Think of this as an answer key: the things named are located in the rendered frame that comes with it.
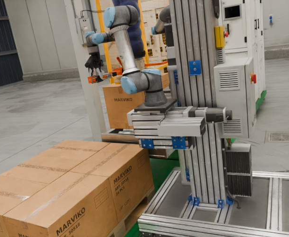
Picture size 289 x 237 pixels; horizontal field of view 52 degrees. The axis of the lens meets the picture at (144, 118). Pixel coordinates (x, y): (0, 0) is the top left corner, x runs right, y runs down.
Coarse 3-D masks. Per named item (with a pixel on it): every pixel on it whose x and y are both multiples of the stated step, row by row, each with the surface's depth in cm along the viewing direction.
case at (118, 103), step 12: (120, 84) 271; (168, 84) 299; (108, 96) 270; (120, 96) 264; (132, 96) 258; (144, 96) 258; (108, 108) 275; (120, 108) 268; (132, 108) 262; (120, 120) 272
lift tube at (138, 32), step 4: (136, 24) 262; (128, 28) 261; (132, 28) 261; (136, 28) 264; (128, 32) 262; (132, 32) 262; (136, 32) 264; (140, 32) 267; (128, 36) 262; (132, 36) 262; (136, 36) 264; (140, 36) 269; (132, 40) 264; (136, 40) 266; (140, 40) 269; (132, 44) 265; (136, 44) 266; (140, 44) 268; (132, 48) 265; (136, 48) 266; (140, 48) 268; (140, 56) 269; (144, 56) 274
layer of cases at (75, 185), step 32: (32, 160) 268; (64, 160) 256; (96, 160) 246; (128, 160) 236; (0, 192) 215; (32, 192) 208; (64, 192) 201; (96, 192) 202; (128, 192) 237; (0, 224) 189; (32, 224) 171; (64, 224) 176; (96, 224) 202
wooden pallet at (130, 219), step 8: (152, 192) 271; (144, 200) 266; (136, 208) 262; (144, 208) 261; (128, 216) 253; (136, 216) 251; (120, 224) 227; (128, 224) 242; (112, 232) 218; (120, 232) 227
